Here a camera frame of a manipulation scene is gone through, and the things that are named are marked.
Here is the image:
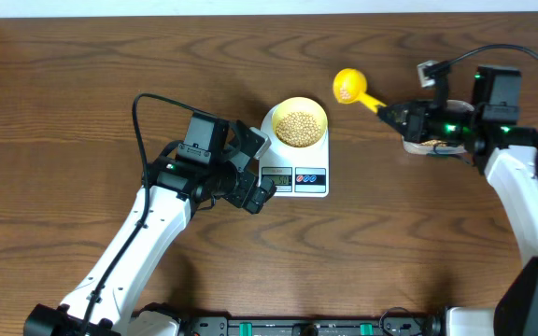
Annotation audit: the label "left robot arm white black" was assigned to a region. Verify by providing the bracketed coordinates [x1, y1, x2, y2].
[22, 113, 276, 335]

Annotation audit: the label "yellow plastic measuring scoop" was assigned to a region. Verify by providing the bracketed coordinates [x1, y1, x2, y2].
[333, 68, 386, 114]

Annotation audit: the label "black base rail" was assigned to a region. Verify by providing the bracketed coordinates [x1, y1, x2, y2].
[128, 303, 446, 336]

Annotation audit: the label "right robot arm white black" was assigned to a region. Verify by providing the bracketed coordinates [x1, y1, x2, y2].
[376, 63, 538, 335]

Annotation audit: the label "white digital kitchen scale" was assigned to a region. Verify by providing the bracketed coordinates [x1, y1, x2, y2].
[259, 97, 330, 198]

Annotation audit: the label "soybeans pile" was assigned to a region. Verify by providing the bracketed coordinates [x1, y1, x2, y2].
[420, 140, 448, 147]

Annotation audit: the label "pale yellow bowl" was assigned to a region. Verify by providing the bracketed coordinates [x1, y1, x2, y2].
[270, 97, 328, 148]

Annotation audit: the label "clear plastic container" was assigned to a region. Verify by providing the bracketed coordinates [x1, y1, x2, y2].
[402, 100, 474, 156]

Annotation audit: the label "soybeans in yellow bowl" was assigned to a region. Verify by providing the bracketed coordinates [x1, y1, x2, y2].
[276, 112, 322, 147]

